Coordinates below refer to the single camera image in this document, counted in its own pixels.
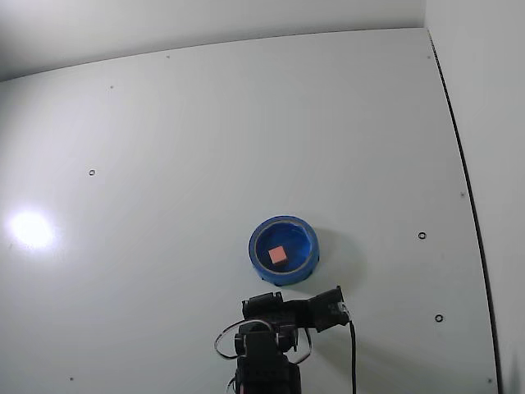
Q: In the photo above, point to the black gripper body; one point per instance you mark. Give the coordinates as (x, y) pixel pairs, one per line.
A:
(262, 304)

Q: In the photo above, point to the small pink cube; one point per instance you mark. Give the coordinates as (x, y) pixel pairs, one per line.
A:
(278, 255)

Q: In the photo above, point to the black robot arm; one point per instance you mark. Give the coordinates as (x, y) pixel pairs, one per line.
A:
(266, 365)

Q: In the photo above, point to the blue round bowl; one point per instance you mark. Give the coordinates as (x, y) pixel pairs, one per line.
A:
(256, 262)

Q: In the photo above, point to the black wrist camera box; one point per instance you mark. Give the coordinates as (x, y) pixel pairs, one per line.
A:
(328, 310)

